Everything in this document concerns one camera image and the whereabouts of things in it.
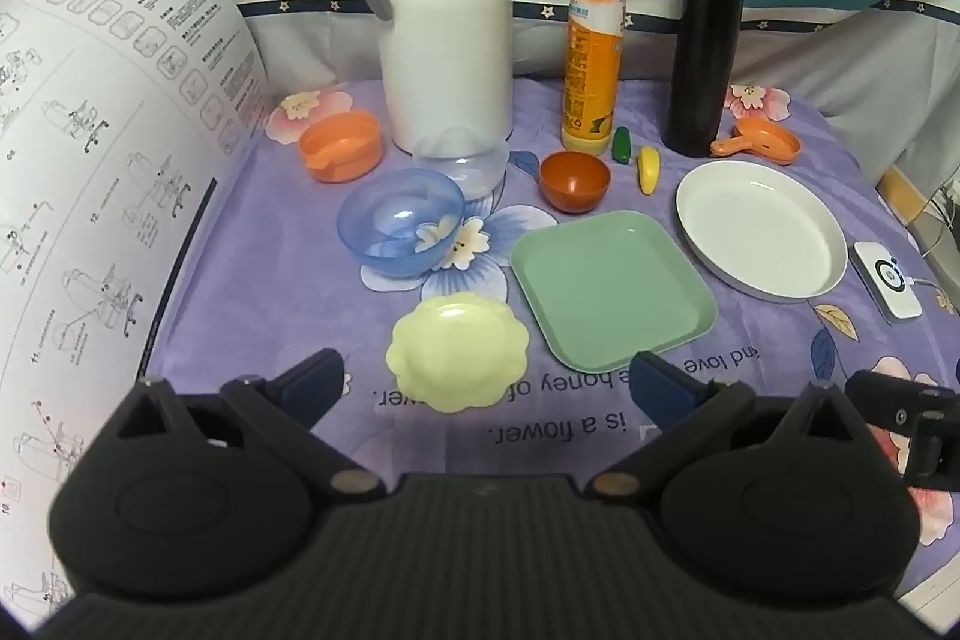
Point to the yellow flower-shaped plate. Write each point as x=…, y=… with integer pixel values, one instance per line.
x=457, y=351

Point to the brown small bowl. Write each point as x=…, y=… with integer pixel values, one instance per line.
x=574, y=183

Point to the printed instruction sheet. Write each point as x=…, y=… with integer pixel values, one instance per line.
x=97, y=160

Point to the white oval plate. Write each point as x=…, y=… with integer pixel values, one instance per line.
x=757, y=227

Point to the yellow dish soap bottle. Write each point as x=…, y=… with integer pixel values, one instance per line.
x=592, y=70

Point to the green square plate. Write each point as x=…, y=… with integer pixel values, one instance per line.
x=611, y=287

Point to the orange toy pan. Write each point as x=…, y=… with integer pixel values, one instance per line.
x=765, y=141

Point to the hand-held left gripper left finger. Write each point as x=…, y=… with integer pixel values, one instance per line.
x=315, y=379

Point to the white thermos jug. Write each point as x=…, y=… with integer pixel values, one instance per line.
x=442, y=25

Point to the clear small bowl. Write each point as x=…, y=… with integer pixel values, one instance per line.
x=476, y=166

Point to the white square device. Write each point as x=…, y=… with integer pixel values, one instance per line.
x=885, y=280

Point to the orange bowl with spout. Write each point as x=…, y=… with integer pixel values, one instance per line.
x=341, y=149

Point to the black thermos bottle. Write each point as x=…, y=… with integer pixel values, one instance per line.
x=701, y=55

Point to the yellow toy corn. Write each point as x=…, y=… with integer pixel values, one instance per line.
x=649, y=169

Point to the green toy pepper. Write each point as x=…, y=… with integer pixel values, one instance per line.
x=622, y=145

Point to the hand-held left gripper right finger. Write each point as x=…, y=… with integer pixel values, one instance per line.
x=660, y=385

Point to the blue transparent bowl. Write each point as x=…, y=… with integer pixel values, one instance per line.
x=390, y=220

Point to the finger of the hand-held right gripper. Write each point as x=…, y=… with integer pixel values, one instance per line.
x=900, y=404

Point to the purple floral tablecloth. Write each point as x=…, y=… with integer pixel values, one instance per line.
x=292, y=280

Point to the brown cardboard box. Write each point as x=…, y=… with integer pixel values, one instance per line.
x=900, y=194

